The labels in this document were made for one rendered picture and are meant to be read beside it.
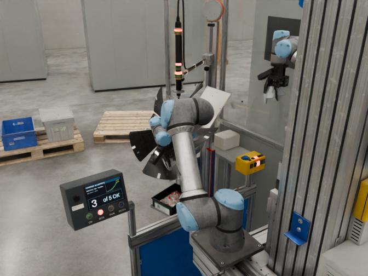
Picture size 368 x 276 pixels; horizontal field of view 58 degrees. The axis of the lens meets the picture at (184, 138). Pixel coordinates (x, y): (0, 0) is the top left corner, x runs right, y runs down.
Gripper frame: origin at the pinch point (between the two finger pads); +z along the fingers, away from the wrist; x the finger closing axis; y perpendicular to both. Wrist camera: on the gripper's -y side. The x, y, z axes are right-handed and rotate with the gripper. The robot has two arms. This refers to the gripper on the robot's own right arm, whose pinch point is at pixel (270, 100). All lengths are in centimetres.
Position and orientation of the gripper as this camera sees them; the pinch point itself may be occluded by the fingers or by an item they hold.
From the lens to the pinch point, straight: 183.0
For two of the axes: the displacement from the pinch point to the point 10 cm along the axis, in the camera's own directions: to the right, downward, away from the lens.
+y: 5.7, 3.3, -7.5
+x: 8.2, -2.3, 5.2
